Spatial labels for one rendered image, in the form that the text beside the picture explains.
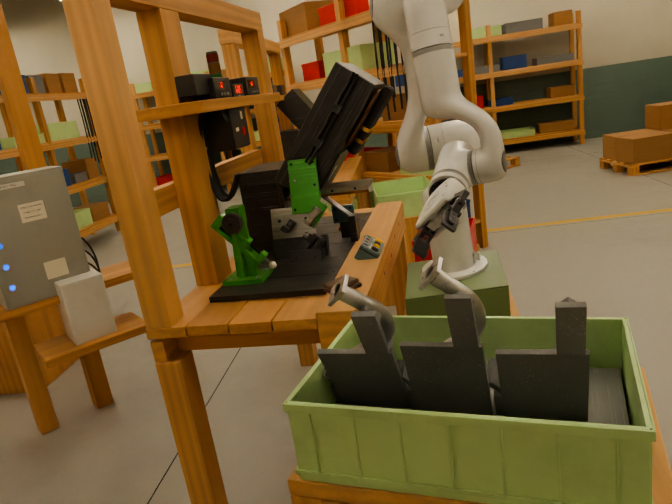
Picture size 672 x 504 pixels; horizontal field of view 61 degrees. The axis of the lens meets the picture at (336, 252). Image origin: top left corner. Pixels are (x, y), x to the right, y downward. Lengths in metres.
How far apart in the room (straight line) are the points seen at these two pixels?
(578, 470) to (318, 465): 0.46
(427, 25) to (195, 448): 1.48
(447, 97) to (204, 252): 1.19
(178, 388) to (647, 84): 10.85
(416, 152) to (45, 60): 11.84
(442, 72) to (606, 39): 10.47
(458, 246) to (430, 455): 0.73
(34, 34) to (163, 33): 11.12
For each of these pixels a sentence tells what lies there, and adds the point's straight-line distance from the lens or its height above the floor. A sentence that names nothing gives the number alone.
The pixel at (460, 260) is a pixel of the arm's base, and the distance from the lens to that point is 1.65.
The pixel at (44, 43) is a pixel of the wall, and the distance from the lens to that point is 13.08.
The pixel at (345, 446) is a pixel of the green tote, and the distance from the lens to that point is 1.11.
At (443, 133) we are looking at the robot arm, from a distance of 1.57.
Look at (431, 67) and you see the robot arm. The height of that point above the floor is 1.52.
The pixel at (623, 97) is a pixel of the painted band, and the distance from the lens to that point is 11.82.
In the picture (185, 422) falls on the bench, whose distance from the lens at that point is 2.01.
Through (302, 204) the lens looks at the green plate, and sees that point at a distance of 2.23.
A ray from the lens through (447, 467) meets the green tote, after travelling 1.07.
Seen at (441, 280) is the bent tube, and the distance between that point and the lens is 0.99.
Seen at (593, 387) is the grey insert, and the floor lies 0.85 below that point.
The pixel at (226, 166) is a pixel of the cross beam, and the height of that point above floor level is 1.26.
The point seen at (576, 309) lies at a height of 1.13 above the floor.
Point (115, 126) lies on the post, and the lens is 1.76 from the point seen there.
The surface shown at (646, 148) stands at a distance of 7.89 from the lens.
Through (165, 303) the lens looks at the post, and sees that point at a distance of 1.83.
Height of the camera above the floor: 1.50
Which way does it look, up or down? 16 degrees down
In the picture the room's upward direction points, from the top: 9 degrees counter-clockwise
